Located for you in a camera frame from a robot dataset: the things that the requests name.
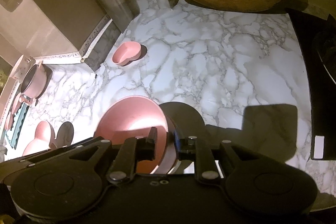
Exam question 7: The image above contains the large pink bowl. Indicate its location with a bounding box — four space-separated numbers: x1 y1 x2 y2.
94 96 177 174

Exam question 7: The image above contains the pink bear-shaped plate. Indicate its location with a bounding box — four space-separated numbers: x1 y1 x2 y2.
23 121 56 156

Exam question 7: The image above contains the small pink heart bowl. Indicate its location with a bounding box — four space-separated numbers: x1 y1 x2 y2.
112 42 142 66

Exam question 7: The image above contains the pink steel-lined pot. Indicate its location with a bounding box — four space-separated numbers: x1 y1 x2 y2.
19 61 53 106

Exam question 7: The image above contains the teal drying tray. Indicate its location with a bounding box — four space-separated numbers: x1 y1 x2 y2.
1 103 29 149

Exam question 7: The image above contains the pink small dish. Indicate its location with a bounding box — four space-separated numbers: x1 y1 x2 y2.
11 93 22 115
5 112 14 131

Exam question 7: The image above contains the white floral bowl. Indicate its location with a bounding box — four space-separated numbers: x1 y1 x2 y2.
9 55 36 83

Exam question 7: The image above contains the black stove top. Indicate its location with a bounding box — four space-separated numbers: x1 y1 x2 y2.
289 10 335 161

